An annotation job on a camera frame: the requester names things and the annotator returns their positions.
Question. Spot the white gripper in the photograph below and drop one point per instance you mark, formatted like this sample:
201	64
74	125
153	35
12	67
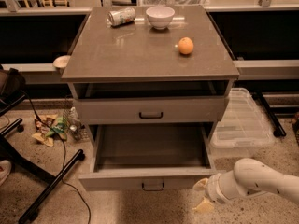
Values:
212	187

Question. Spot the grey drawer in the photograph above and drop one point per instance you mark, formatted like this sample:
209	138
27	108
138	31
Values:
150	110
149	157

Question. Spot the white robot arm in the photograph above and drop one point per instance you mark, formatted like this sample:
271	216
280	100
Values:
248	178

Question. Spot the grey top drawer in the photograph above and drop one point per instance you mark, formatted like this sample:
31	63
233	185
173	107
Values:
150	110

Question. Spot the grey drawer cabinet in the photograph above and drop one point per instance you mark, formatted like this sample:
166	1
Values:
136	61

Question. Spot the clear plastic storage bin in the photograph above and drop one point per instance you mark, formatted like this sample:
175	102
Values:
244	128

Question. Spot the black cart leg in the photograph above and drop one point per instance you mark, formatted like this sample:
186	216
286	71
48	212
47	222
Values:
278	129

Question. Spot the orange fruit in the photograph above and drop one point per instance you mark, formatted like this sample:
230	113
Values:
185	46

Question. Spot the snack wrappers on floor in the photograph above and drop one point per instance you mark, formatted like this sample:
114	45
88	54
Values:
47	126

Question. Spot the white bowl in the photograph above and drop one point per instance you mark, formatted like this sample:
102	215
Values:
160	17

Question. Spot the lying soda can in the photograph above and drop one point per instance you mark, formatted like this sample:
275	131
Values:
121	17

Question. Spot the small bowl on ledge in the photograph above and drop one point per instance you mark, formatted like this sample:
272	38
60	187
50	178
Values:
61	62

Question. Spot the white shoe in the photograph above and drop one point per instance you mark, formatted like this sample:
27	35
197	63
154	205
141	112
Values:
5	169

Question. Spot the wire basket with bottles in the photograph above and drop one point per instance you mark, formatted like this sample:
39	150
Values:
72	122

